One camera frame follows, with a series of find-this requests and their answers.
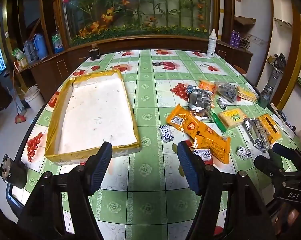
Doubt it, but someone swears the blue thermos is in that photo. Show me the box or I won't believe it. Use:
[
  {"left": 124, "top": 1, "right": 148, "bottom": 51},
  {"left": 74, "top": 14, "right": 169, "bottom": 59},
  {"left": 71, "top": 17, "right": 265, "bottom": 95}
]
[{"left": 33, "top": 33, "right": 49, "bottom": 60}]

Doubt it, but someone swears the grey flashlight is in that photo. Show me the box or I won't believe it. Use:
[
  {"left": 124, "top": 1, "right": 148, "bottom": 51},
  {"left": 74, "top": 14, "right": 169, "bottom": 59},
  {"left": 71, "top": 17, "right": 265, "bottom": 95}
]
[{"left": 258, "top": 69, "right": 282, "bottom": 109}]

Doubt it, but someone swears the red broom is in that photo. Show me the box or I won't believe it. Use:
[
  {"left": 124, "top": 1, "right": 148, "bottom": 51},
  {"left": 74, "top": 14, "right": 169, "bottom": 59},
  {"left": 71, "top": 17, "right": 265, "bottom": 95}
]
[{"left": 12, "top": 70, "right": 27, "bottom": 124}]

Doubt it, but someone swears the grey thermos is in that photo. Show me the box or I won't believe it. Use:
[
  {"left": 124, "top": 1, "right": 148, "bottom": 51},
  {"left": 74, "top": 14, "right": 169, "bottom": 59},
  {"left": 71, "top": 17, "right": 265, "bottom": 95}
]
[{"left": 23, "top": 40, "right": 38, "bottom": 63}]

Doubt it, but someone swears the white spray bottle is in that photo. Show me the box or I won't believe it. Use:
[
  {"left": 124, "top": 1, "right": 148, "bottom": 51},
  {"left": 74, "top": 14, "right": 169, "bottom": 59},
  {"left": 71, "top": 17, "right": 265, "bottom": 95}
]
[{"left": 207, "top": 29, "right": 218, "bottom": 58}]

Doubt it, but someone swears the orange packet with black stripe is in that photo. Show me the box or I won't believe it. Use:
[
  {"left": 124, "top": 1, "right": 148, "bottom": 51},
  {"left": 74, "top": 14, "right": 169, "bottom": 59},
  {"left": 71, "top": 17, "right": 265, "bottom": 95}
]
[{"left": 257, "top": 113, "right": 282, "bottom": 145}]

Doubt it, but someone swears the green white bag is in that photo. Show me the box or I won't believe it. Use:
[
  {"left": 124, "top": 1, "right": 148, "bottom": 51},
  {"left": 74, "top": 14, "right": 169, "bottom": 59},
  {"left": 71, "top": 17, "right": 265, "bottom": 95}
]
[{"left": 12, "top": 48, "right": 24, "bottom": 61}]

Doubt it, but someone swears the silver foil snack packet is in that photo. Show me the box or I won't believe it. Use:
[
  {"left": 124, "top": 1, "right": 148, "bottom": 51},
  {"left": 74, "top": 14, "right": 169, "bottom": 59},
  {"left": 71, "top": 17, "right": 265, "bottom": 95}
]
[
  {"left": 187, "top": 85, "right": 215, "bottom": 120},
  {"left": 244, "top": 118, "right": 271, "bottom": 153}
]

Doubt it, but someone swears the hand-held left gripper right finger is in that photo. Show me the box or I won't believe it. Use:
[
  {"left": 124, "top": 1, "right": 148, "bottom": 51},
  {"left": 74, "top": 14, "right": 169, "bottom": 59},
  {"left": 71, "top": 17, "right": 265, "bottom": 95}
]
[{"left": 177, "top": 141, "right": 277, "bottom": 240}]

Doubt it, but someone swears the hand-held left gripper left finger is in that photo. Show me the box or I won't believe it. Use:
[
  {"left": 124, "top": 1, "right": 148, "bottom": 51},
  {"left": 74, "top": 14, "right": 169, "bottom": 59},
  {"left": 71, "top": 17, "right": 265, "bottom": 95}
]
[{"left": 17, "top": 141, "right": 113, "bottom": 240}]

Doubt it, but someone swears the small white blue candy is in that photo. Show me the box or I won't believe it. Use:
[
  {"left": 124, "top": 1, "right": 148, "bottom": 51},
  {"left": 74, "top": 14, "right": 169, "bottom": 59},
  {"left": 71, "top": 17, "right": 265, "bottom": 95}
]
[
  {"left": 236, "top": 146, "right": 252, "bottom": 162},
  {"left": 216, "top": 96, "right": 228, "bottom": 110},
  {"left": 193, "top": 148, "right": 212, "bottom": 161},
  {"left": 159, "top": 125, "right": 175, "bottom": 143}
]

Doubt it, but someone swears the orange snack packet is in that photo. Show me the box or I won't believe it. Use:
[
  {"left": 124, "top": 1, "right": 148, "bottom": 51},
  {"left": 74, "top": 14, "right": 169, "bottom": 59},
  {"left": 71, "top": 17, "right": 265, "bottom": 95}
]
[
  {"left": 192, "top": 122, "right": 231, "bottom": 163},
  {"left": 166, "top": 104, "right": 203, "bottom": 140}
]

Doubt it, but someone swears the clear packet of dark seeds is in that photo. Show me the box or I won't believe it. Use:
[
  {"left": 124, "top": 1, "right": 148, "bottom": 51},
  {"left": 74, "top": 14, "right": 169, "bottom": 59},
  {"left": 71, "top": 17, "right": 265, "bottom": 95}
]
[{"left": 214, "top": 81, "right": 239, "bottom": 104}]

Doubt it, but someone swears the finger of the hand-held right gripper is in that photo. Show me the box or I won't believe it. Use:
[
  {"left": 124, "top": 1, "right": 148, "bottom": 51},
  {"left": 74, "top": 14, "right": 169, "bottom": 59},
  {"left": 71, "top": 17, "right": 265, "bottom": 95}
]
[
  {"left": 272, "top": 142, "right": 301, "bottom": 172},
  {"left": 254, "top": 155, "right": 284, "bottom": 182}
]

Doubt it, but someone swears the person's right hand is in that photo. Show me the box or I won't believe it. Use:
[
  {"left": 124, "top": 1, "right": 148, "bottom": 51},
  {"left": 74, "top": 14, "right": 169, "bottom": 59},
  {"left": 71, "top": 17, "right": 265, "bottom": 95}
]
[{"left": 269, "top": 202, "right": 301, "bottom": 227}]

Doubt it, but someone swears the yellow cake packet green edge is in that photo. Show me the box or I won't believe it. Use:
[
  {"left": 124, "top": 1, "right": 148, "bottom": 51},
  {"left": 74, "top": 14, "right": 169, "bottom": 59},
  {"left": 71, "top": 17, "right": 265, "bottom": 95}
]
[{"left": 212, "top": 107, "right": 248, "bottom": 132}]

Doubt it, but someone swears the glass case of artificial flowers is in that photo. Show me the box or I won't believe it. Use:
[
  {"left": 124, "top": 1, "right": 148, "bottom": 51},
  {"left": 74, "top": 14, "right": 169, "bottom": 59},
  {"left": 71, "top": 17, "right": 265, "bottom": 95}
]
[{"left": 54, "top": 0, "right": 219, "bottom": 47}]

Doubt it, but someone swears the white plastic bucket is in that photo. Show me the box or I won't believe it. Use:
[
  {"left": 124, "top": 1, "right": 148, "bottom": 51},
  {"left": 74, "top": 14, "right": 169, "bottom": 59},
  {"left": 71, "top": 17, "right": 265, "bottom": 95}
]
[{"left": 24, "top": 84, "right": 45, "bottom": 109}]

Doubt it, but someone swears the orange label cracker packet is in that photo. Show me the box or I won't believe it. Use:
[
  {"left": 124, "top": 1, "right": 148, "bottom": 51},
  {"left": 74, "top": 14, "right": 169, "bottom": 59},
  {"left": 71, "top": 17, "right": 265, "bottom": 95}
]
[{"left": 199, "top": 80, "right": 217, "bottom": 96}]

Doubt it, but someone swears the blue water bottle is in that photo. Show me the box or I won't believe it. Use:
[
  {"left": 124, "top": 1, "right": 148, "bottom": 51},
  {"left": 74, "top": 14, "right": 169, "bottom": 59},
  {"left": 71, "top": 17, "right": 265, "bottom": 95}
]
[{"left": 52, "top": 29, "right": 64, "bottom": 54}]

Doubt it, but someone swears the yellow taped cardboard tray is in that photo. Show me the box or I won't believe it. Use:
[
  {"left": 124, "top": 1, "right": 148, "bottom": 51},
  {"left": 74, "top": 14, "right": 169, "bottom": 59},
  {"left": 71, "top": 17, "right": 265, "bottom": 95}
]
[{"left": 45, "top": 69, "right": 142, "bottom": 166}]

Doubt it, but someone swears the yellow wafer packet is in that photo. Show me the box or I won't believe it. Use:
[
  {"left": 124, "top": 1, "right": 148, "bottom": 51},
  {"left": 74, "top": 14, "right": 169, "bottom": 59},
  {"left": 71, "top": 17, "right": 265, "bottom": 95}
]
[{"left": 237, "top": 86, "right": 259, "bottom": 103}]

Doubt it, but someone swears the brown wooden cabinet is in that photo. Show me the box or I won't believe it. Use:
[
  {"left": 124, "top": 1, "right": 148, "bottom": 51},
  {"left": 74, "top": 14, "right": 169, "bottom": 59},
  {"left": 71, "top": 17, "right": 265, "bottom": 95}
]
[{"left": 14, "top": 34, "right": 254, "bottom": 102}]

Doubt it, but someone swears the dark glass jar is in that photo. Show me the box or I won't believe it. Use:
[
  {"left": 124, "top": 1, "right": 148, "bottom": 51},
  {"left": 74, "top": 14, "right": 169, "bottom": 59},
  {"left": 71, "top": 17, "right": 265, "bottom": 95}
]
[{"left": 89, "top": 45, "right": 101, "bottom": 61}]

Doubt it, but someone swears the green fruit print tablecloth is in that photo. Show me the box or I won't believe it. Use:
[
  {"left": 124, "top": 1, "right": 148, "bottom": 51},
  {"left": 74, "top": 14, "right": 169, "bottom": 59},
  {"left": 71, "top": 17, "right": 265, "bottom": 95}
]
[{"left": 20, "top": 49, "right": 301, "bottom": 240}]

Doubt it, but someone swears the small electric motor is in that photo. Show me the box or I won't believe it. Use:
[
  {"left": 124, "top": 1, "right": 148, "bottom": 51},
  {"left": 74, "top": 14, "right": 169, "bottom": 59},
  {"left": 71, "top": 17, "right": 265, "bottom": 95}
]
[{"left": 0, "top": 154, "right": 28, "bottom": 189}]

